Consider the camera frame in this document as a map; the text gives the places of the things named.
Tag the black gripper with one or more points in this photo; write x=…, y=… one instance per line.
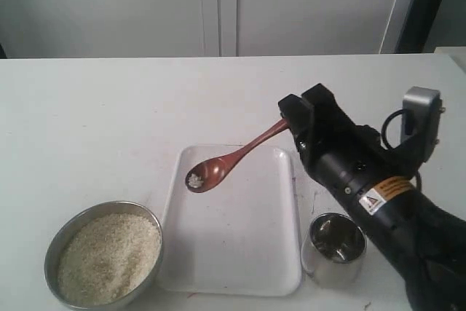
x=370, y=182

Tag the brown wooden spoon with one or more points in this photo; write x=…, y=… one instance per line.
x=210, y=173

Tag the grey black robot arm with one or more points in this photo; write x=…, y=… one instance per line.
x=428, y=254

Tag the uncooked white rice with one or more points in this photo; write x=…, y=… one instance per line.
x=108, y=258

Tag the steel bowl of rice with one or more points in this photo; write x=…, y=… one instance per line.
x=66, y=233

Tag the small steel cup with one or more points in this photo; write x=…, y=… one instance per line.
x=333, y=250

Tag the white rectangular tray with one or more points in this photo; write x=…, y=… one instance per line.
x=240, y=238

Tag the white cabinet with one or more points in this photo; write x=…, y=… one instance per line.
x=195, y=28

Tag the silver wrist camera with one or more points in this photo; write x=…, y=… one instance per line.
x=422, y=109

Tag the dark vertical post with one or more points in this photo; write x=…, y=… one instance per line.
x=432, y=23

